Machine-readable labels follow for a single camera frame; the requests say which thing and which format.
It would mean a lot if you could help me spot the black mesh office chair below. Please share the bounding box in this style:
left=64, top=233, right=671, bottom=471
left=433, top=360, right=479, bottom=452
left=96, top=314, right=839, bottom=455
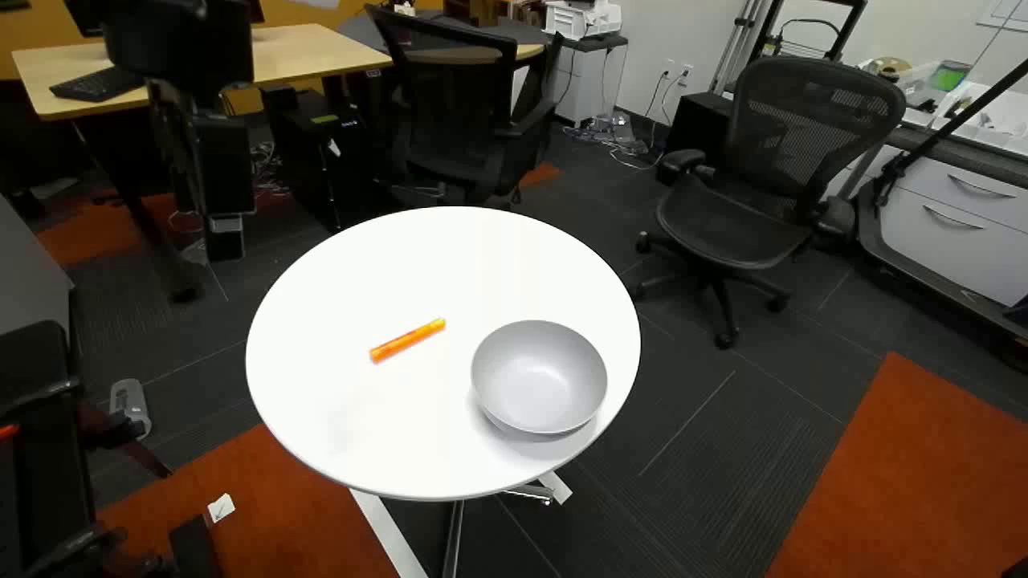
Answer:
left=630, top=54, right=910, bottom=355

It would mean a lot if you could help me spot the grey bowl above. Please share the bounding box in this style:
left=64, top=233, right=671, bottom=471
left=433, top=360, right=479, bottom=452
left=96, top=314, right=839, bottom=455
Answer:
left=470, top=318, right=609, bottom=439

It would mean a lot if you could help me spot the black monitor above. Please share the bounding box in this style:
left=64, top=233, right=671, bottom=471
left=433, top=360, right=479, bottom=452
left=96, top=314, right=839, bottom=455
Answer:
left=98, top=0, right=260, bottom=113

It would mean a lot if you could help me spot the white table base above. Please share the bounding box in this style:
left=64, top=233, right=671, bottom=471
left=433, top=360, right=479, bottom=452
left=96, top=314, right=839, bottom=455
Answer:
left=348, top=470, right=579, bottom=578

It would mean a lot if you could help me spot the green device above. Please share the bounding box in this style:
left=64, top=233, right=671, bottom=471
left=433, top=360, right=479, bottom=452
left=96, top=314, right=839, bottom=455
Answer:
left=926, top=57, right=973, bottom=96

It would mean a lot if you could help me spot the black equipment cart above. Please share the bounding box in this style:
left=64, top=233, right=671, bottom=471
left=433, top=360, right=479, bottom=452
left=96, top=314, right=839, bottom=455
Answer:
left=0, top=196, right=177, bottom=578

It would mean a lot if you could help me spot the white printer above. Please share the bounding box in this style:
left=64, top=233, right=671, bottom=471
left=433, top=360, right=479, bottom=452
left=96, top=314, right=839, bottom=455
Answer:
left=540, top=0, right=626, bottom=46

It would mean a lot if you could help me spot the black slanted stand pole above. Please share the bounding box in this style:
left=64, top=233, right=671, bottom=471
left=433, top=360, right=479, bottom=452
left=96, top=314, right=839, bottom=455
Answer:
left=854, top=54, right=1028, bottom=212

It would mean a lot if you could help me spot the small white tag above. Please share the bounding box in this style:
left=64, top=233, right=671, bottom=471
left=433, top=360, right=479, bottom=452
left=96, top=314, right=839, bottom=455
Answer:
left=201, top=491, right=241, bottom=529

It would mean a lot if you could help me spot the white drawer cabinet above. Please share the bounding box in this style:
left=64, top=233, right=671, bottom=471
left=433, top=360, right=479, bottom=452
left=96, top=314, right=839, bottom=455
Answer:
left=872, top=150, right=1028, bottom=314

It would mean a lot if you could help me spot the black box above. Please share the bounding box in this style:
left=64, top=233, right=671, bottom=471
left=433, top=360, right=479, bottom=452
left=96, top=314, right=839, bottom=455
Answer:
left=666, top=90, right=739, bottom=168

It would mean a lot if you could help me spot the white cabinet under printer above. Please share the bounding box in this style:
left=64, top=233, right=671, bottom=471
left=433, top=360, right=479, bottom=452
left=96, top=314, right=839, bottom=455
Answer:
left=552, top=37, right=630, bottom=133

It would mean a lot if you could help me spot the black computer tower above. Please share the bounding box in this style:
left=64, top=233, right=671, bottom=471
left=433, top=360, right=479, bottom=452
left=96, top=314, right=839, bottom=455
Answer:
left=190, top=103, right=260, bottom=263

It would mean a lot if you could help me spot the orange pen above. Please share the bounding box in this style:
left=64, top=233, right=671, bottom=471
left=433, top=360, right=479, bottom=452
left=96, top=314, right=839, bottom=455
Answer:
left=367, top=314, right=450, bottom=366

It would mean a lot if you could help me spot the wooden desk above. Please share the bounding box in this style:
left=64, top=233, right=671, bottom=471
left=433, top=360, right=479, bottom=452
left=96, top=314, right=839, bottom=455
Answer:
left=10, top=20, right=397, bottom=125

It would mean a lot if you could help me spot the black armchair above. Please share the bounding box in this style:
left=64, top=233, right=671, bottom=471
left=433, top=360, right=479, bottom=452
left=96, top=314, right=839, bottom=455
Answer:
left=367, top=5, right=564, bottom=212

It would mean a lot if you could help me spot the black tripod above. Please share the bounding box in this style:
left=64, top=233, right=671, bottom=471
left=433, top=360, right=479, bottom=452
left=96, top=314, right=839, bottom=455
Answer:
left=710, top=0, right=871, bottom=96

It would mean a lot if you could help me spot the black keyboard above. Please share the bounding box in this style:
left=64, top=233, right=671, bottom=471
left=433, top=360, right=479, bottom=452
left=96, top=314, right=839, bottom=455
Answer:
left=47, top=64, right=147, bottom=107

